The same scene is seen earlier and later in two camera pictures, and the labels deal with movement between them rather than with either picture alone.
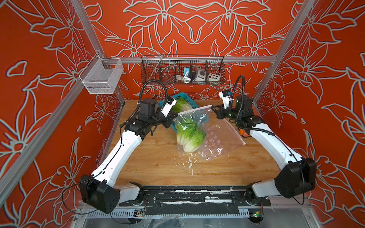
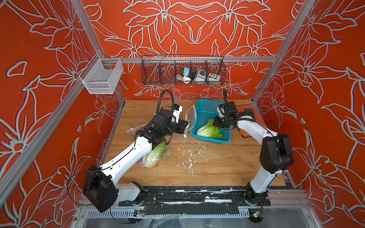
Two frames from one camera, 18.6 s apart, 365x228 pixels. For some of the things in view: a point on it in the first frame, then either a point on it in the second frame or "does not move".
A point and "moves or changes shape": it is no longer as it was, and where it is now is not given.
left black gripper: (168, 118) -> (182, 125)
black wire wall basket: (183, 70) does not move
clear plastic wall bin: (101, 75) does not move
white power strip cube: (214, 79) does not move
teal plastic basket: (185, 96) -> (205, 110)
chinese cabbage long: (194, 140) -> (151, 159)
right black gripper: (220, 113) -> (216, 122)
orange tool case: (244, 133) does not move
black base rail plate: (195, 200) does not move
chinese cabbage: (181, 105) -> (210, 130)
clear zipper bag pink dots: (201, 136) moves or changes shape
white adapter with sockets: (201, 75) does not move
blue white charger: (186, 70) does not move
